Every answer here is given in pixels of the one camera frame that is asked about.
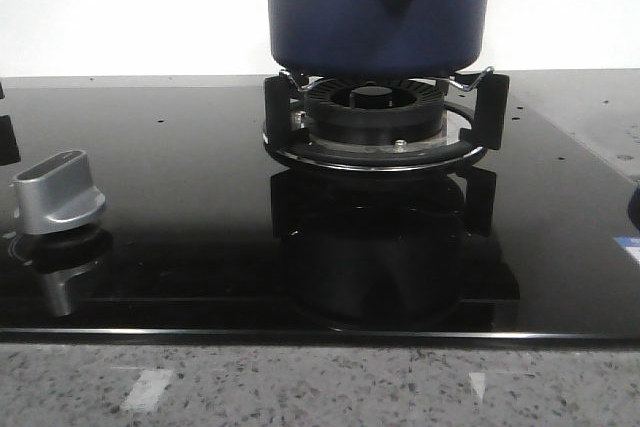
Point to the dark blue saucepan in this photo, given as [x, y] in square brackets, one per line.
[373, 39]

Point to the black gas burner head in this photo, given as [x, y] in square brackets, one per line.
[374, 113]

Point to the black glass gas hob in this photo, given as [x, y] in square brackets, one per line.
[205, 239]

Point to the silver stove control knob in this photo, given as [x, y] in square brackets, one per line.
[58, 194]

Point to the black left pan support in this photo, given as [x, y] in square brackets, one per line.
[9, 150]

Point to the blue white hob sticker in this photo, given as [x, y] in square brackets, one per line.
[631, 245]

